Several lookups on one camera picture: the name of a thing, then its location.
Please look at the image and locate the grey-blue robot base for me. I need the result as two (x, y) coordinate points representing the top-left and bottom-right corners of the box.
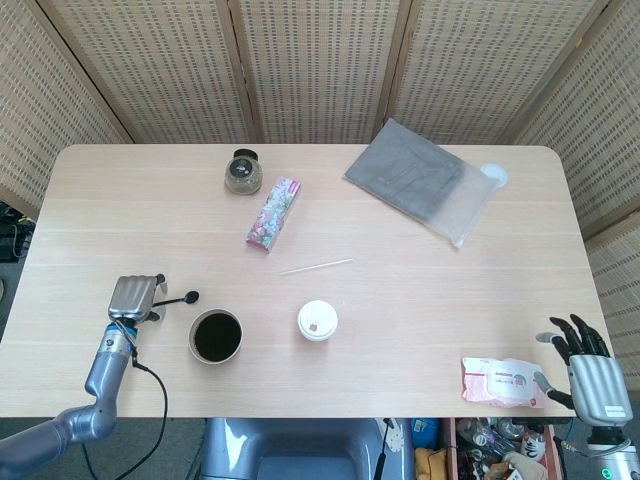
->
(199, 417), (416, 480)

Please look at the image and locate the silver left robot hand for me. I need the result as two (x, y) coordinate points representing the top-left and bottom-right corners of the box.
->
(107, 273), (170, 324)

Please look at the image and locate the clear plastic straw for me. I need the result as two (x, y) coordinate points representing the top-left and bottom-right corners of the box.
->
(279, 257), (354, 276)

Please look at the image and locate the white round plastic disc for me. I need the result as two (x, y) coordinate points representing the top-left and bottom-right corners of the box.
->
(479, 162), (509, 187)

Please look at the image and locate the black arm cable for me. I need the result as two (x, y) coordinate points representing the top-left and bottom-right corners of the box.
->
(82, 347), (171, 480)

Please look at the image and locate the grey cloth in clear bag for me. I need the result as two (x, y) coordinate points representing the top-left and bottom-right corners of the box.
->
(343, 117), (501, 250)

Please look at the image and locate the black equipment on floor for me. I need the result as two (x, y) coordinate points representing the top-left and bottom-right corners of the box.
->
(0, 199), (37, 264)

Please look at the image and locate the red crate of clutter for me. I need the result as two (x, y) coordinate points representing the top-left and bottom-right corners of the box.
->
(442, 417), (561, 480)

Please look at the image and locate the black plastic spoon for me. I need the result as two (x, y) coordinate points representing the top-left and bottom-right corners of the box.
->
(152, 290), (200, 308)

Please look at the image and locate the pink floral cardboard box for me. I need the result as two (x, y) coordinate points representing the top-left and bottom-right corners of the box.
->
(244, 175), (303, 255)

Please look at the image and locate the blue container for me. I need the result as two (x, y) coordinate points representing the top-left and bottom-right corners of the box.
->
(410, 417), (442, 447)

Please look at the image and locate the red paper cup white lid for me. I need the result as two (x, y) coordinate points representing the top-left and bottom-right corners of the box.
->
(297, 299), (340, 343)

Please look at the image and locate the yellow cloth bundle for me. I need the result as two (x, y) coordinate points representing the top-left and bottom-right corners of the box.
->
(414, 447), (450, 480)

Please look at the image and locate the white bowl of dark liquid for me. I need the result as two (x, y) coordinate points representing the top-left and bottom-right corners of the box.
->
(188, 308), (245, 366)

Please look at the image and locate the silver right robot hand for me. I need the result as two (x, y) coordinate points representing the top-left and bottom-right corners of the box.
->
(533, 313), (632, 426)

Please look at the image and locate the pink wet wipes pack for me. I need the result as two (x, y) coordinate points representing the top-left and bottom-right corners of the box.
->
(460, 355), (549, 409)

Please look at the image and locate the round glass jar black lid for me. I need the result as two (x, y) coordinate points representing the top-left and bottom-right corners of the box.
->
(223, 148), (264, 195)

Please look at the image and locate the woven wicker folding screen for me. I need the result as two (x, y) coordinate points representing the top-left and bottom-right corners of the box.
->
(0, 0), (640, 346)

